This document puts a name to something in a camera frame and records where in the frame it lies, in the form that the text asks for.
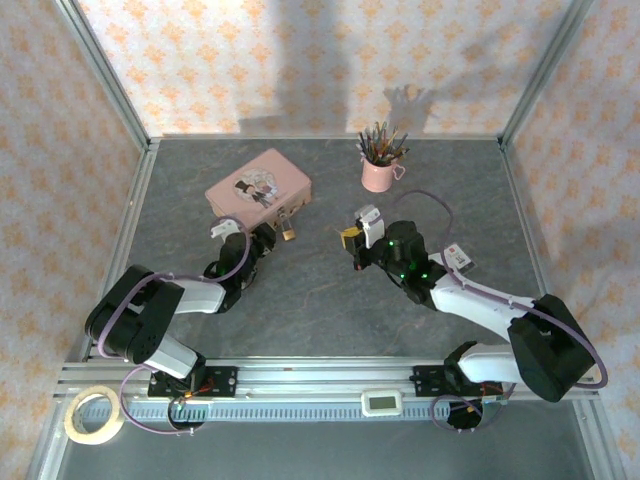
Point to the brass padlock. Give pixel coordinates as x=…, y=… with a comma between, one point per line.
x=288, y=233

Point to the pink tin box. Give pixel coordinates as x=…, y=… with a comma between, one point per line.
x=255, y=187

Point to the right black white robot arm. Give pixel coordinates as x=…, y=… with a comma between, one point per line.
x=480, y=305

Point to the white red label tag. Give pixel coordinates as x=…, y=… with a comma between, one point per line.
x=459, y=257

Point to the pink pencil cup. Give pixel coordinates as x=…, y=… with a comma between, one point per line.
x=376, y=175

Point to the coloured pencil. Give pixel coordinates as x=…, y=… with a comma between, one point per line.
x=391, y=141
x=400, y=144
x=378, y=139
x=366, y=144

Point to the white digital display unit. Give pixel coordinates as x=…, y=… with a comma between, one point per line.
x=382, y=403

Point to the orange patterned white cloth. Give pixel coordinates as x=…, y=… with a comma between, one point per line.
x=45, y=225
x=250, y=60
x=600, y=200

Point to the beige masking tape roll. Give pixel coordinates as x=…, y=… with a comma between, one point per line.
x=75, y=425

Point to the aluminium table side rail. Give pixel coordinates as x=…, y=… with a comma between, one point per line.
x=125, y=240
x=532, y=240

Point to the aluminium mounting rail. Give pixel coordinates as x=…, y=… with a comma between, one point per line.
x=320, y=372

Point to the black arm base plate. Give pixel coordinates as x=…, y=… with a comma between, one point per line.
x=222, y=382
x=427, y=380

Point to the aluminium frame post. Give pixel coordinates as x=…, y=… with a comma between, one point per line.
x=100, y=70
x=547, y=65

